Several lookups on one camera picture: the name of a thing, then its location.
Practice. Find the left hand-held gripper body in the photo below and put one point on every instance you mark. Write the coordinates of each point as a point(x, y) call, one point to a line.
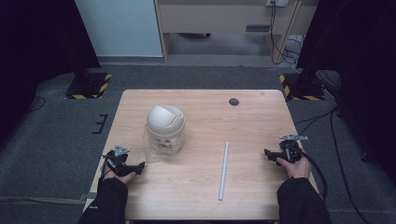
point(116, 160)

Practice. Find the black curtain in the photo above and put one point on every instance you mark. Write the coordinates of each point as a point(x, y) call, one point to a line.
point(37, 46)
point(358, 46)

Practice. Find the light wooden cabinet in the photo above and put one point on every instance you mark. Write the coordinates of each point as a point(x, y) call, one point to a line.
point(218, 15)

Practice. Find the dark round table grommet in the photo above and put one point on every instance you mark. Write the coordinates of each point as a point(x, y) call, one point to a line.
point(233, 101)

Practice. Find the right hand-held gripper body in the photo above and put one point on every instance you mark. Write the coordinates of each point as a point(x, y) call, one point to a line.
point(292, 152)

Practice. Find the white power strip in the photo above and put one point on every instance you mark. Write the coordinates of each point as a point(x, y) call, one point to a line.
point(295, 46)

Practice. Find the person's right hand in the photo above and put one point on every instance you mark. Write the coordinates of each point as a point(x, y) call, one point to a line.
point(299, 169)

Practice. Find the white plastic tube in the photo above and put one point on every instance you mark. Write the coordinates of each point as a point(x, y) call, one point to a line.
point(224, 169)

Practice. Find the black striped stand base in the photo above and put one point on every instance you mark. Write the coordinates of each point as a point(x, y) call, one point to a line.
point(300, 88)
point(88, 85)

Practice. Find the person's left hand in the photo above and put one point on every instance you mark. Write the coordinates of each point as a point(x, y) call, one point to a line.
point(123, 178)

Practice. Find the grey wall socket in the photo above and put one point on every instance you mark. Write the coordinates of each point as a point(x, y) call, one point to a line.
point(277, 2)

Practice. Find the white partition panel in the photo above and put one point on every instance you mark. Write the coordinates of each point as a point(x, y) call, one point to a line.
point(118, 28)

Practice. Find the clear plastic bin bag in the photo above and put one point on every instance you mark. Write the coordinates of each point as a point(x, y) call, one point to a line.
point(149, 155)

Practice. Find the white domed trash bin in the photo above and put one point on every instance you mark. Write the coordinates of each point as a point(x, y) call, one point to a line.
point(165, 123)

